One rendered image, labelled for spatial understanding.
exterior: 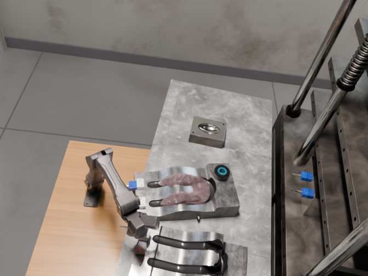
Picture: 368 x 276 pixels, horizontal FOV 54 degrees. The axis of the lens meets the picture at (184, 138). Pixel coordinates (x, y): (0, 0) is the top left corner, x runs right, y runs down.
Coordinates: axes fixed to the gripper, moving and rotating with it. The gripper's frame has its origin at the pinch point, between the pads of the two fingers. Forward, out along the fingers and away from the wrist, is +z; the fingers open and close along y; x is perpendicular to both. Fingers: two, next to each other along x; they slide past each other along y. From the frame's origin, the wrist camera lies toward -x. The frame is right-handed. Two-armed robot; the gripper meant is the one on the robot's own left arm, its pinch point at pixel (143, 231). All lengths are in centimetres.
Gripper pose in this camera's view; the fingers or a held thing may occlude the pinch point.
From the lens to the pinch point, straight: 164.1
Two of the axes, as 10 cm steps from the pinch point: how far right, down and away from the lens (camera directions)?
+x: -9.5, -0.2, 3.1
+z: 2.4, 5.7, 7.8
